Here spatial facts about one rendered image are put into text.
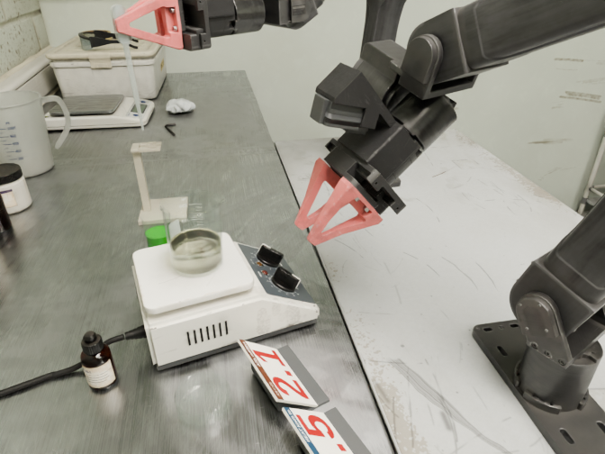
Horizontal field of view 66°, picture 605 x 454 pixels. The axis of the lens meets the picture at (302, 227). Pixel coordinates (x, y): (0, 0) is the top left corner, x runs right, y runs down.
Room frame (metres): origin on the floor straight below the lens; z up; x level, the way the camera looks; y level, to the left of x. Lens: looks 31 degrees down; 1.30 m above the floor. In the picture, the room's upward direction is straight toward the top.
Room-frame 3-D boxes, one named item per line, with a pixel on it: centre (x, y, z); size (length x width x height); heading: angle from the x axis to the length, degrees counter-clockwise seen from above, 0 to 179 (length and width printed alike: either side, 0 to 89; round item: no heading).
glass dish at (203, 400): (0.32, 0.10, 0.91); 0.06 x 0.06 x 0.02
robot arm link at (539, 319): (0.34, -0.25, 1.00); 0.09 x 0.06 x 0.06; 127
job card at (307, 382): (0.34, 0.02, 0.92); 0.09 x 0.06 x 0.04; 30
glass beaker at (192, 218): (0.45, 0.12, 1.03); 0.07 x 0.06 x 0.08; 103
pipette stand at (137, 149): (0.73, 0.25, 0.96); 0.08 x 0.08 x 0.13; 10
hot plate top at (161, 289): (0.44, 0.13, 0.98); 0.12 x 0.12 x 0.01; 24
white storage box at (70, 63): (1.59, 0.62, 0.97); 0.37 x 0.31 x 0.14; 8
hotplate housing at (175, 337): (0.45, 0.11, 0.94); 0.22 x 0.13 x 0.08; 114
